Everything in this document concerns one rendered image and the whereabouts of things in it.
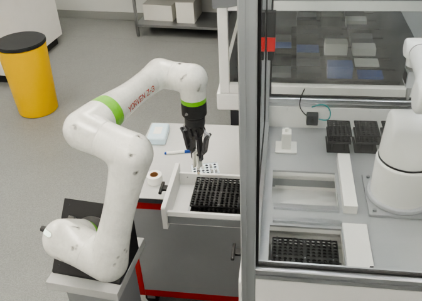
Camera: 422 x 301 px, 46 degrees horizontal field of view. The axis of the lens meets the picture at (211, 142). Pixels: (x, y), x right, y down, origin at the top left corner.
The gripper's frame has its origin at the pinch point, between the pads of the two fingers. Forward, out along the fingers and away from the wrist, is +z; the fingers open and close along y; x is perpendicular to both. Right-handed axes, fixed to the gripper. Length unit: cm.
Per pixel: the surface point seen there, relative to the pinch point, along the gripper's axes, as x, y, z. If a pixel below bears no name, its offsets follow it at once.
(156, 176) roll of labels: -5.8, 27.4, 23.2
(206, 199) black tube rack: 5.8, -7.4, 12.9
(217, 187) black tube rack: -2.5, -7.3, 12.8
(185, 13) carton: -310, 231, 80
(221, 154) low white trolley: -39.2, 14.1, 27.1
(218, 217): 10.5, -15.7, 14.3
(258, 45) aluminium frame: 40, -47, -72
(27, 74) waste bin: -97, 237, 64
